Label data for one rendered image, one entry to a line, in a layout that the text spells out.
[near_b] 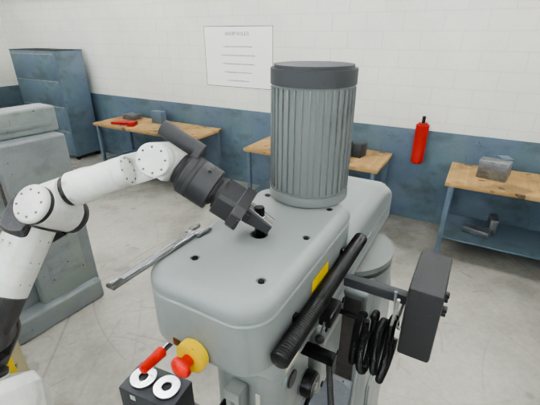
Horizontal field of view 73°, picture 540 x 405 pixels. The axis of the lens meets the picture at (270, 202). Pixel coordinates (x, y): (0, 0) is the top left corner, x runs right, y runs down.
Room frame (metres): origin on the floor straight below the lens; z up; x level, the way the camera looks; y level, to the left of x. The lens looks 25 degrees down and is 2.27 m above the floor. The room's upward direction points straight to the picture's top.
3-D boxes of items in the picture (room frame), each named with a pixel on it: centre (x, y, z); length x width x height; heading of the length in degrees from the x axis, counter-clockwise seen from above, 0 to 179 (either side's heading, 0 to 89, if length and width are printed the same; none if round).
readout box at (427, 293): (0.76, -0.42, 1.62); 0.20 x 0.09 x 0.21; 150
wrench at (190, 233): (0.59, 0.20, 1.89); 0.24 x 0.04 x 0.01; 150
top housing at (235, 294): (0.68, 0.02, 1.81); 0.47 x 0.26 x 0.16; 150
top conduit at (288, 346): (0.62, -0.12, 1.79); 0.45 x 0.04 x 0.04; 150
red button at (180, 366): (0.45, 0.15, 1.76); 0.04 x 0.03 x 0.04; 60
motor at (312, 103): (0.88, -0.10, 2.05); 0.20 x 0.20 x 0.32
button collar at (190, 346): (0.47, 0.14, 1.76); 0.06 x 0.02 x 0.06; 60
